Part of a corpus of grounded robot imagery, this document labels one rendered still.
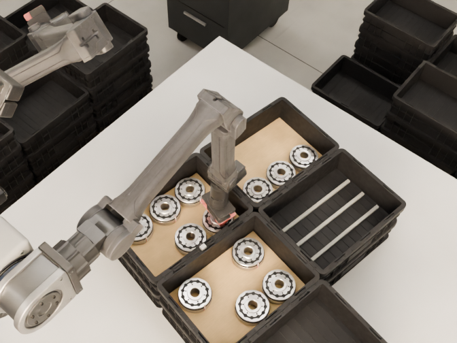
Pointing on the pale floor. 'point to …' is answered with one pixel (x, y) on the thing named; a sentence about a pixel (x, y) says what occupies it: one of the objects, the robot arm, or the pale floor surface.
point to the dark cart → (223, 19)
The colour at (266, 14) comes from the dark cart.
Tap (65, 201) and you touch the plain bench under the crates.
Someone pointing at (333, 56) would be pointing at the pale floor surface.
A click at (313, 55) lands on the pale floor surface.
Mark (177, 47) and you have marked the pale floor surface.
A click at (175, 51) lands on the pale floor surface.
